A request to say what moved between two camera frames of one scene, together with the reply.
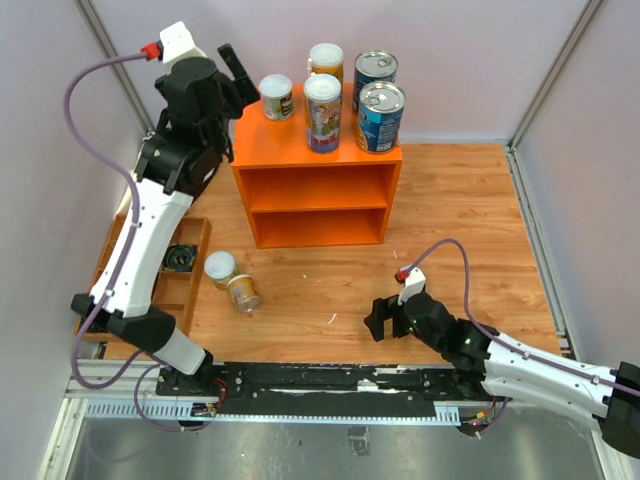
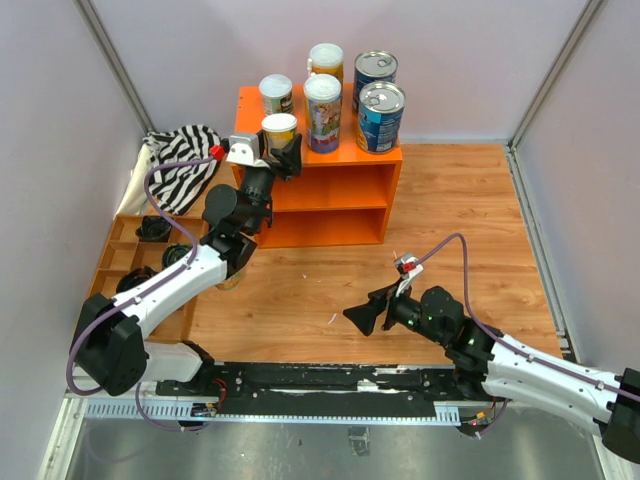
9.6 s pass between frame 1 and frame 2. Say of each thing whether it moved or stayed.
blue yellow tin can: stayed
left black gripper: moved
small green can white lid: stayed
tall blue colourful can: stayed
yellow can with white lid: stayed
